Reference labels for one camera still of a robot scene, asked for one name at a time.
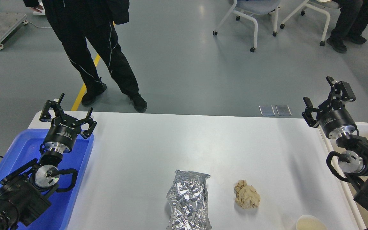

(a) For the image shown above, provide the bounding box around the person in black tracksuit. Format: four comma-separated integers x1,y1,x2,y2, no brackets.
23,0,148,113

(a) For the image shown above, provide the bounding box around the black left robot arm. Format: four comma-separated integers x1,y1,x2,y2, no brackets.
0,94,97,230

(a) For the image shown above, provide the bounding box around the seated person in black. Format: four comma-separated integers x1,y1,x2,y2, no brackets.
326,0,368,53

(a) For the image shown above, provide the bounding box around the crumpled brown paper ball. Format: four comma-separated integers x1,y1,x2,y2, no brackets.
234,180,261,209

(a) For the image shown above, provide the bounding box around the crumpled aluminium foil bag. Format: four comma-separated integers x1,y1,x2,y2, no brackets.
166,170,212,230

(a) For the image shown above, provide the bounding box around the grey office chair right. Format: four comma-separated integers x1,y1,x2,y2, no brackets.
280,0,342,47

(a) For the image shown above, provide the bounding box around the left metal floor plate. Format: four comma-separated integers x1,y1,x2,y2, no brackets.
259,105,275,116

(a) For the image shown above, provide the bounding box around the metal floor plate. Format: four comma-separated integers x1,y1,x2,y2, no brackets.
259,105,275,116
275,105,292,116

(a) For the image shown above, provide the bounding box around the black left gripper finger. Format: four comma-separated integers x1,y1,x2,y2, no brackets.
74,107,97,139
39,93,65,122

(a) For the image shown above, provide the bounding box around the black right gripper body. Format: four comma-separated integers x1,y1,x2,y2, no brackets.
319,107,357,139

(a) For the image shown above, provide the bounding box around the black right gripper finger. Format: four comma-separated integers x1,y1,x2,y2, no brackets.
301,97,326,128
326,76,356,110

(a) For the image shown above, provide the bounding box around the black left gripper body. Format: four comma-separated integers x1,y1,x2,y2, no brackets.
43,115,81,153

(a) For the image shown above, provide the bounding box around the blue plastic bin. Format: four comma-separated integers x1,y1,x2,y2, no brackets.
0,129,94,230

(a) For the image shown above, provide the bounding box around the right metal floor plate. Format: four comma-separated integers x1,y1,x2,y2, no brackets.
275,105,292,116

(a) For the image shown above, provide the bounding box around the white paper cup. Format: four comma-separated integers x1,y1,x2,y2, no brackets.
295,215,328,230

